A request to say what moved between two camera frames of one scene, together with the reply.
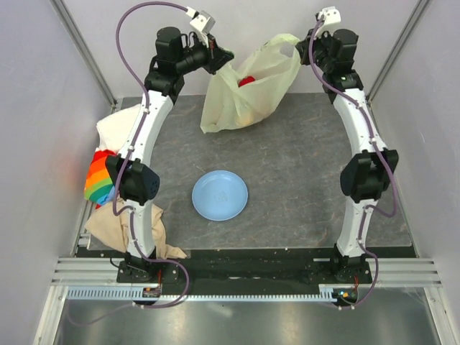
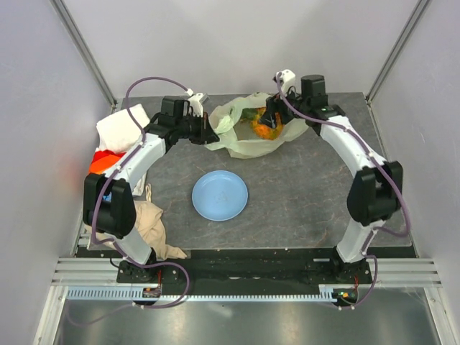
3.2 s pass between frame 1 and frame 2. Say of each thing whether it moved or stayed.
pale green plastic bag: moved
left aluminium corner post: stayed
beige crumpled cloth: stayed
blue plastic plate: stayed
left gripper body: moved
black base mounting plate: stayed
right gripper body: moved
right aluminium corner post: stayed
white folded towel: stayed
